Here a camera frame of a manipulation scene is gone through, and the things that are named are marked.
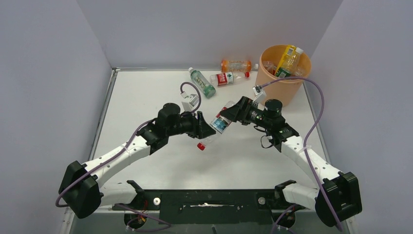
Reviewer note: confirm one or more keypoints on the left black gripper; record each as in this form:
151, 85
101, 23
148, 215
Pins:
204, 129

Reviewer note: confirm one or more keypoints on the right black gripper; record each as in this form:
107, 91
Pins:
239, 112

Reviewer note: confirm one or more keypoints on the red white label bottle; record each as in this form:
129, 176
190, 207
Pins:
219, 124

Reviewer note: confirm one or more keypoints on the green label clear bottle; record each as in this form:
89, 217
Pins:
202, 83

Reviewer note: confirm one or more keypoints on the yellow juice bottle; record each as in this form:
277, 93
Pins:
285, 65

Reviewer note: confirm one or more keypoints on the dark green label bottle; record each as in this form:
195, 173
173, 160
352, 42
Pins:
298, 53

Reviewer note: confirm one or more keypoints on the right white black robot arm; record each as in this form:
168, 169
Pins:
336, 197

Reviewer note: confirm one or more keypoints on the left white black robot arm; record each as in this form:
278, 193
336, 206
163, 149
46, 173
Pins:
83, 187

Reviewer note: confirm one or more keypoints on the orange plastic bin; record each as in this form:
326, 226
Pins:
283, 90

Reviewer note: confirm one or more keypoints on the red green label bottle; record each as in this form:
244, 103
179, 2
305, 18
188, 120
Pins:
228, 78

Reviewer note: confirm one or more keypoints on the orange drink bottle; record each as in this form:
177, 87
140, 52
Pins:
238, 66

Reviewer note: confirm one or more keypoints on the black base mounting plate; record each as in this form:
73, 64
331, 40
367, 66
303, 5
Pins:
157, 210

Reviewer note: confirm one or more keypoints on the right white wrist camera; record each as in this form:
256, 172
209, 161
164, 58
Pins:
259, 93

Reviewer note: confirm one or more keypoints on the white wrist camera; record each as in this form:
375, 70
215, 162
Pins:
259, 93
190, 102

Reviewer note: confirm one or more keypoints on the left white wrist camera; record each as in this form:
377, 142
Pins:
190, 102

